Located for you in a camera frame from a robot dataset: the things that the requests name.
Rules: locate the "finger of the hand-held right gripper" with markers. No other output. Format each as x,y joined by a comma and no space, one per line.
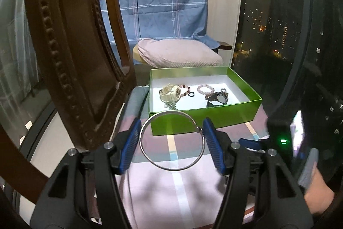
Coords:
250,143

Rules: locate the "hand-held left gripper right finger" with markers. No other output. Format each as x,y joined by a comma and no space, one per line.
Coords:
213,143

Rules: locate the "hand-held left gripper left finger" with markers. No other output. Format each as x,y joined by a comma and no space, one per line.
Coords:
128,145

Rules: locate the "silver bangle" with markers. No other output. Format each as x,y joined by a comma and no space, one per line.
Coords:
140,139

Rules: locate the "green cardboard box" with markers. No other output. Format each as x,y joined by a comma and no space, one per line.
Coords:
201,119

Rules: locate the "black wristwatch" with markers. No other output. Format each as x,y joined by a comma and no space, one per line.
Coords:
221,97

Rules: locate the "cream wristwatch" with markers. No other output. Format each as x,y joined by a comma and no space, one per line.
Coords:
168,92

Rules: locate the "person's right hand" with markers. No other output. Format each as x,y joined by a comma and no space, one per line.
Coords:
319,191

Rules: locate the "pink grey plaid tablecloth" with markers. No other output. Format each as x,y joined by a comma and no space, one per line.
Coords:
171,191

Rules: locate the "yellow foam cushion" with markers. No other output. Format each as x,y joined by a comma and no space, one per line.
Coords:
136,56

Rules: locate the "pink pillow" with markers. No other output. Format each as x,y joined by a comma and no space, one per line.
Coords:
176,53

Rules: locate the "dark wooden bench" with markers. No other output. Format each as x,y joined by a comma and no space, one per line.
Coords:
225,44

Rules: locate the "large glass window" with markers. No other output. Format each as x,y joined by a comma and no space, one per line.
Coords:
268,30

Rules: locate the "carved wooden chair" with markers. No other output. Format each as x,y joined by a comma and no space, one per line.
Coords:
67,57

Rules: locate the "glass sliding door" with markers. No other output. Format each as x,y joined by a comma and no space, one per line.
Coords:
18,57

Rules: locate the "blue plaid bedsheet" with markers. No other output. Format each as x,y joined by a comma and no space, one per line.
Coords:
160,3

